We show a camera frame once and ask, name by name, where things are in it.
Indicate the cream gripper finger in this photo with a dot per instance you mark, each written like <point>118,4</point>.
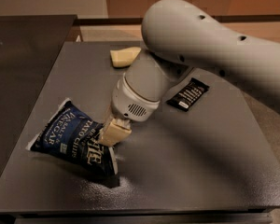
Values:
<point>108,115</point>
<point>114,131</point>

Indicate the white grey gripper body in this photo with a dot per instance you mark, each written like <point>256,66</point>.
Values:
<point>131,104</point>

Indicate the blue kettle chip bag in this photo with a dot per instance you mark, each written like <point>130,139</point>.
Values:
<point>71,135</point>

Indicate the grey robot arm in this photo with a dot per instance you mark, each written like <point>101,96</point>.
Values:
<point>178,38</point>

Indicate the yellow sponge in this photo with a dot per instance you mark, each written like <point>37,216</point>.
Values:
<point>124,57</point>

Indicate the black snack bar wrapper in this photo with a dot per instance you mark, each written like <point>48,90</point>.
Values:
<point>189,95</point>

